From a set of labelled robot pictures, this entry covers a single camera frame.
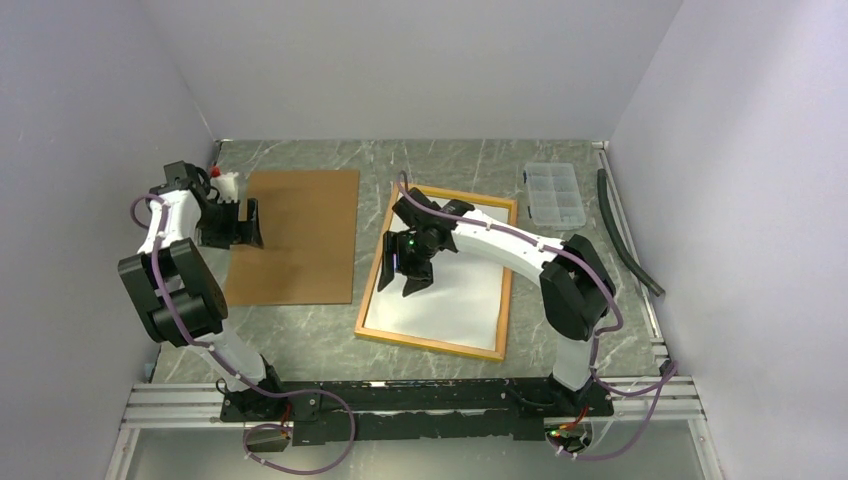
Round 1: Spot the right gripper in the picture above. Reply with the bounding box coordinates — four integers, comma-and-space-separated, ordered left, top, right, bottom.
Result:
378, 229, 436, 297

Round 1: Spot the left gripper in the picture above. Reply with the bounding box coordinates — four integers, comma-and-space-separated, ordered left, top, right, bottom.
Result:
196, 196, 264, 250

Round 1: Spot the yellow picture frame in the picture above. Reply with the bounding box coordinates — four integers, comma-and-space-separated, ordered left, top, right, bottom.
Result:
353, 182, 519, 364

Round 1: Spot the brown backing board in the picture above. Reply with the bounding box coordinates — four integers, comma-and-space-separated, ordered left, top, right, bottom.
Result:
224, 170, 360, 306

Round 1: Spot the building photo print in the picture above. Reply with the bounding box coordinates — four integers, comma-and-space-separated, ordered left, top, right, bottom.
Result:
364, 192, 513, 352

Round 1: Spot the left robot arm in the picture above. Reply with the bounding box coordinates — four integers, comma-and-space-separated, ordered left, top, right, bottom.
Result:
118, 161, 287, 420

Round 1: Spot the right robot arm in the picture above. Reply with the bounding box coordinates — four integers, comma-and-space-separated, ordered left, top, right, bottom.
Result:
377, 188, 615, 415

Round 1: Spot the clear plastic organizer box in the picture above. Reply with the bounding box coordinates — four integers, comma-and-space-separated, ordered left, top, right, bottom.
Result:
522, 162, 587, 231

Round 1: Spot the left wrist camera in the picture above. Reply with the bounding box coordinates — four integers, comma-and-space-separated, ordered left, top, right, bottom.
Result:
209, 166, 243, 202

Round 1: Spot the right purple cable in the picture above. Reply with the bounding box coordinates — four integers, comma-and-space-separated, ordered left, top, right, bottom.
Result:
395, 170, 678, 463

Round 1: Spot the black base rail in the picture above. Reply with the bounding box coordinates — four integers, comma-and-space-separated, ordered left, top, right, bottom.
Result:
219, 377, 614, 446

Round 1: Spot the black hose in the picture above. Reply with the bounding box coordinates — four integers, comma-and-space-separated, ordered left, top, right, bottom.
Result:
596, 167, 666, 297

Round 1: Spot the aluminium extrusion frame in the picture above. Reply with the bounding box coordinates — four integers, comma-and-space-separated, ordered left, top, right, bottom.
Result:
107, 376, 724, 479

